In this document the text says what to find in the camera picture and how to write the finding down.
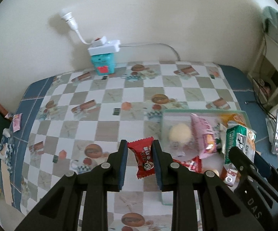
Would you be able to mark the silver foil wrapper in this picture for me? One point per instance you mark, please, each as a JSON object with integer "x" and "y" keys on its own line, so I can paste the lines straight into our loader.
{"x": 9, "y": 116}

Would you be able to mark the teal toy box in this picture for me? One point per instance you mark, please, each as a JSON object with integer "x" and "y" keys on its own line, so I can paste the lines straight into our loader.
{"x": 104, "y": 64}

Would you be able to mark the dark red snack packet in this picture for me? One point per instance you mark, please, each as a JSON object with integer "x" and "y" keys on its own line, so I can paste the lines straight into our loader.
{"x": 230, "y": 175}

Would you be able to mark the white green cracker packet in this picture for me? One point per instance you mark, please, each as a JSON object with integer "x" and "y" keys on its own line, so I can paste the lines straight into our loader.
{"x": 243, "y": 138}

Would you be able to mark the crumpled blue white wrapper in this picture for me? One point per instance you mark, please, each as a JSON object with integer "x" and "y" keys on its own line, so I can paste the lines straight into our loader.
{"x": 7, "y": 149}

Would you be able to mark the pink snack bag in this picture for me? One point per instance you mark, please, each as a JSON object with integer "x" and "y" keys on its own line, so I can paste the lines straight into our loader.
{"x": 204, "y": 136}

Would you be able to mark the small red candy packet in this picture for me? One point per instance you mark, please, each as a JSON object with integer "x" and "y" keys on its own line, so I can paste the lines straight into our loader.
{"x": 142, "y": 151}

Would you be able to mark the white shelf unit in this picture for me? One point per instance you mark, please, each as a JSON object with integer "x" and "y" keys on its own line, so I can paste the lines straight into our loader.
{"x": 264, "y": 71}

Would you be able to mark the yellow soft bread packet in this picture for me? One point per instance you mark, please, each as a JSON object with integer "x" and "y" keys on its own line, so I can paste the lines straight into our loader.
{"x": 231, "y": 118}

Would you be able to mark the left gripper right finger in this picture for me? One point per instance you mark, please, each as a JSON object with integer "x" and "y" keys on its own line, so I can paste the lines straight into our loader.
{"x": 220, "y": 208}

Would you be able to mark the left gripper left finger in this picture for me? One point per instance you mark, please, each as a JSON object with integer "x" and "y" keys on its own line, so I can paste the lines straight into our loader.
{"x": 80, "y": 198}

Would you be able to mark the white power strip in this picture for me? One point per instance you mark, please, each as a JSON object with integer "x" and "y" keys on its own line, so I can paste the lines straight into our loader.
{"x": 101, "y": 46}

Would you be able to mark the checkered patterned tablecloth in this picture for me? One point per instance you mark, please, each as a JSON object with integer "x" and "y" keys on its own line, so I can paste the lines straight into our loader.
{"x": 70, "y": 122}

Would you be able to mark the teal rimmed white tray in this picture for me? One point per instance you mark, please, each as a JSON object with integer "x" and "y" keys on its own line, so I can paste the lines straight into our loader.
{"x": 215, "y": 162}

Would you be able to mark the large red snack bag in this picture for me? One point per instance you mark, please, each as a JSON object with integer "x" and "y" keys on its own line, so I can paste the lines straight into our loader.
{"x": 194, "y": 165}

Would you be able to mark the clear round bun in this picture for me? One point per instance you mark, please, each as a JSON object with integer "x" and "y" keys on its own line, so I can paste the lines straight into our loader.
{"x": 177, "y": 137}

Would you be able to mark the small pink candy packet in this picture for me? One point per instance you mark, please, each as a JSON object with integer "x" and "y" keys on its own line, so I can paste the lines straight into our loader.
{"x": 17, "y": 122}

